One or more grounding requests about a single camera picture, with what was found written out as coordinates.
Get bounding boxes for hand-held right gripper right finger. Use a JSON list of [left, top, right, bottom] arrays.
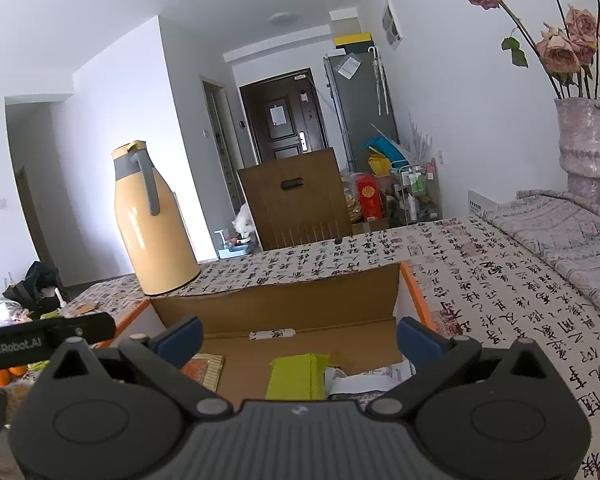
[[367, 316, 551, 423]]

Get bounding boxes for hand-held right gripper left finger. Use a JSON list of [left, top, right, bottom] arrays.
[[52, 315, 236, 423]]

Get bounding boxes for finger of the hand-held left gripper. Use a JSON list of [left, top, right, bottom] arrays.
[[46, 311, 117, 350]]

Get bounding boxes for orange snack box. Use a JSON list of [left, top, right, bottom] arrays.
[[180, 352, 227, 391]]

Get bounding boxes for white cracker packet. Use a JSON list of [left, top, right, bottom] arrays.
[[325, 363, 414, 402]]

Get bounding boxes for red pumpkin-print cardboard box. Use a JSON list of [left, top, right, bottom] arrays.
[[96, 260, 439, 407]]

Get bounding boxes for orange fruit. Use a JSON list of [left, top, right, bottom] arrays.
[[0, 363, 31, 386]]

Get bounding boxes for white plastic bag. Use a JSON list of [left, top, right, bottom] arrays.
[[0, 297, 34, 324]]

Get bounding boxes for black bag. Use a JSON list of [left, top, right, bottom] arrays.
[[2, 259, 66, 311]]

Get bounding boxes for calligraphy printed tablecloth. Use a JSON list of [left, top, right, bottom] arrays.
[[0, 212, 600, 480]]

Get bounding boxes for blue pet feeder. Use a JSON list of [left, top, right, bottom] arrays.
[[213, 229, 254, 260]]

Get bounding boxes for yellow thermos jug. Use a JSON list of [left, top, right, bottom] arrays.
[[111, 139, 202, 297]]

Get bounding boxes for white dog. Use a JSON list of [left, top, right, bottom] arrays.
[[232, 203, 259, 251]]

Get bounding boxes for white radiator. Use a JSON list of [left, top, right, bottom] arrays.
[[467, 188, 499, 219]]

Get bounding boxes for red gift box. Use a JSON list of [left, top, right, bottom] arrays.
[[354, 173, 384, 221]]

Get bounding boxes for grey patterned folded cloth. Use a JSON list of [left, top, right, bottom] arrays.
[[482, 188, 600, 332]]

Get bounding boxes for blue plastic bin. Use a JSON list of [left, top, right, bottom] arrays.
[[363, 134, 406, 161]]

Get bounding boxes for grey refrigerator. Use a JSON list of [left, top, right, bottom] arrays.
[[322, 49, 401, 174]]

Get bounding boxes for dark brown door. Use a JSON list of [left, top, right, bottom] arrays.
[[238, 66, 334, 169]]

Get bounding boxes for pink textured vase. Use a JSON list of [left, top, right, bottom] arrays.
[[553, 97, 600, 206]]

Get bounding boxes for white folded umbrella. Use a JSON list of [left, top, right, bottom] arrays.
[[368, 45, 392, 116]]

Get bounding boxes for paper sheet on refrigerator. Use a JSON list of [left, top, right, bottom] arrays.
[[338, 54, 364, 80]]

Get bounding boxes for yellow flat box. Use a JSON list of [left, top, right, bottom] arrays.
[[332, 32, 374, 47]]

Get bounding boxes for tan cardboard carton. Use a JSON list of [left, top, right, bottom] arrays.
[[328, 8, 364, 39]]

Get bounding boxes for dried pink roses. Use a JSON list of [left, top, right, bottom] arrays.
[[449, 0, 600, 102]]

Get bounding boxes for wire storage cart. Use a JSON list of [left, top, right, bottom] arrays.
[[392, 162, 441, 226]]

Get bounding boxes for white wall panel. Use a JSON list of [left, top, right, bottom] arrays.
[[381, 0, 405, 51]]

